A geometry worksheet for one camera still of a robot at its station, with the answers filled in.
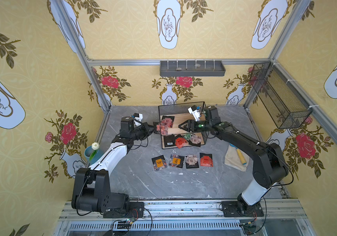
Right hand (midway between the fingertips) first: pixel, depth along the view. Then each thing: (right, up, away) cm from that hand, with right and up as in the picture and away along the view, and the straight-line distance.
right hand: (178, 128), depth 83 cm
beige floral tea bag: (+9, -21, +7) cm, 24 cm away
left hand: (-13, +1, +1) cm, 13 cm away
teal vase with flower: (-41, -11, -13) cm, 44 cm away
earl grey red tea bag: (-5, +5, +7) cm, 10 cm away
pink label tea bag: (-8, -1, +2) cm, 8 cm away
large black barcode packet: (-5, -9, +15) cm, 18 cm away
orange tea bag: (-11, -21, +7) cm, 25 cm away
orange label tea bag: (-1, -20, +8) cm, 22 cm away
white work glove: (+35, -20, +9) cm, 41 cm away
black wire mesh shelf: (+3, +9, +11) cm, 15 cm away
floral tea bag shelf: (+12, -9, +15) cm, 21 cm away
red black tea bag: (+18, -20, +9) cm, 28 cm away
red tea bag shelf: (+2, -10, +15) cm, 18 cm away
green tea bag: (+7, -6, +17) cm, 20 cm away
